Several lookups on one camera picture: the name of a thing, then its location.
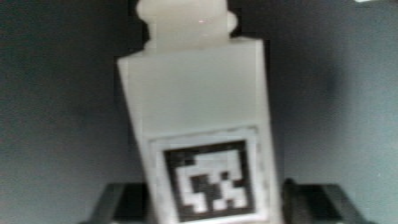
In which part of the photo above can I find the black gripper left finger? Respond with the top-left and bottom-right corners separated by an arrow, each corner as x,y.
88,183 -> 148,224

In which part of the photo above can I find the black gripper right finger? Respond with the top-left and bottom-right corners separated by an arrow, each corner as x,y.
283,179 -> 363,224

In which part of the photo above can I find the white table leg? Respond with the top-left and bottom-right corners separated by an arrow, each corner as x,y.
118,0 -> 283,224

